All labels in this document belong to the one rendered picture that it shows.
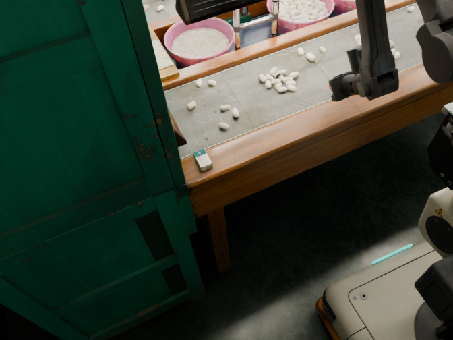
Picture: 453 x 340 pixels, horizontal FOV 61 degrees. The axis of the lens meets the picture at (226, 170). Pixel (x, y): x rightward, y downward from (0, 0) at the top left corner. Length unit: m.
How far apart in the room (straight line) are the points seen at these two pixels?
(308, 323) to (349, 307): 0.30
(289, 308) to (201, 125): 0.87
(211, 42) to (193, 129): 0.45
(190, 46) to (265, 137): 0.56
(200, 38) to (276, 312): 1.14
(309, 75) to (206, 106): 0.37
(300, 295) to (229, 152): 0.83
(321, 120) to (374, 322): 0.70
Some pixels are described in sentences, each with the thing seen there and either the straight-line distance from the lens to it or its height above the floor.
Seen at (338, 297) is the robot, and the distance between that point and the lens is 1.46.
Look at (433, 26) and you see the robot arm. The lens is 0.71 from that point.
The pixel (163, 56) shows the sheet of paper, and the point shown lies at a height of 0.78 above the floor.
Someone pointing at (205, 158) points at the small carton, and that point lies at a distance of 1.08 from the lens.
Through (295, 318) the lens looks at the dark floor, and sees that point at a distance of 1.70.
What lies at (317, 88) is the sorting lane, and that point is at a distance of 1.35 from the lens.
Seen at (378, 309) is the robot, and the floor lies 0.28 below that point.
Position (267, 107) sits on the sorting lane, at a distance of 1.27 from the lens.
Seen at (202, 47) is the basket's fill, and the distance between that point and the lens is 1.53.
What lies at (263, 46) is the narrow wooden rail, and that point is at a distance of 1.47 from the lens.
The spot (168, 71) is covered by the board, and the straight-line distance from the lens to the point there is 1.37.
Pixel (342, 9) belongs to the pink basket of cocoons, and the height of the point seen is 0.71.
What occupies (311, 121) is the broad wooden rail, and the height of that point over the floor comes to 0.76.
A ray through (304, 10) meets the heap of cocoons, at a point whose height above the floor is 0.74.
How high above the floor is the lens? 1.63
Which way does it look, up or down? 54 degrees down
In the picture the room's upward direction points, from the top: 5 degrees counter-clockwise
